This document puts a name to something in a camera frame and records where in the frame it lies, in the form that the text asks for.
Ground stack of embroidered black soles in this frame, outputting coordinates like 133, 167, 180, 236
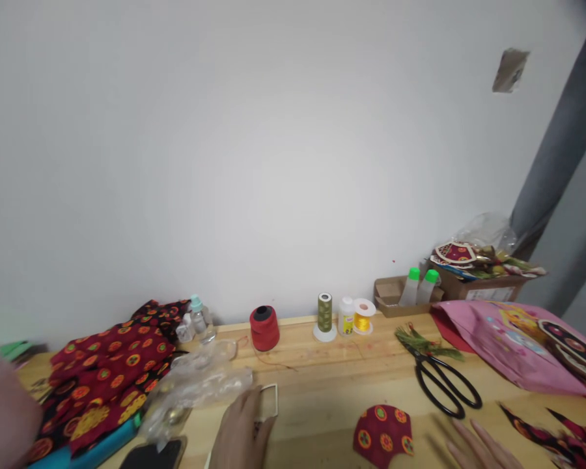
537, 319, 586, 397

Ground red patterned fabric pile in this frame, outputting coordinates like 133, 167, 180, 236
28, 298, 192, 462

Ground pink cartoon print bag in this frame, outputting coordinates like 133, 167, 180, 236
429, 300, 586, 399

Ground red and black fabric scraps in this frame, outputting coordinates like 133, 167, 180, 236
497, 402, 586, 469

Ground red paper sheet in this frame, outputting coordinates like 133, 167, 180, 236
429, 311, 477, 355

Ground olive green thread spool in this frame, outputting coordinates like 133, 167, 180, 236
312, 292, 339, 343

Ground yellow thread spool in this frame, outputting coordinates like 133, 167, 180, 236
352, 298, 376, 337

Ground blue flat object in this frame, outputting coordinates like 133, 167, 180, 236
28, 415, 145, 469

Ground white rectangular frame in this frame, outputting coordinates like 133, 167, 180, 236
255, 383, 281, 420

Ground person's left hand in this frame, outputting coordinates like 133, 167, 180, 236
210, 384, 277, 469

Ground pile of embroidered fabric pieces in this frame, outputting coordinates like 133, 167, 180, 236
429, 238, 549, 283

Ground pink round container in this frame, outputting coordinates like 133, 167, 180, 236
0, 347, 45, 469

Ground small open cardboard box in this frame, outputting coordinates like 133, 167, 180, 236
373, 275, 445, 319

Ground large cardboard box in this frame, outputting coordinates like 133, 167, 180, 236
432, 261, 536, 304

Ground person's right hand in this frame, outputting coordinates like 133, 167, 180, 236
432, 415, 524, 469

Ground red patterned fabric cutout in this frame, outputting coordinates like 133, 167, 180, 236
352, 404, 415, 469

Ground clear spray bottle teal cap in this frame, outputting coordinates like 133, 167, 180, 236
188, 294, 212, 339

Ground red thread cone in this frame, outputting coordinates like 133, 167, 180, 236
249, 305, 281, 352

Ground black scissors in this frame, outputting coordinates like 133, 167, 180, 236
404, 341, 484, 420

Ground black smartphone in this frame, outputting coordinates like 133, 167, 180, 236
118, 436, 188, 469

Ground small clear bottle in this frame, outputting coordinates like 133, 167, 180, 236
175, 312, 196, 344

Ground green flat object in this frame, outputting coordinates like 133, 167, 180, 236
0, 339, 36, 363

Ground crumpled clear plastic bag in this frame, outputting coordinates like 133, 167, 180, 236
140, 339, 255, 446

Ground small white bottle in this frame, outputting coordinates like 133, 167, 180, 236
337, 296, 356, 337

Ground glue bottle green cap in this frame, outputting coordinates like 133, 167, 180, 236
416, 269, 441, 306
398, 266, 423, 307

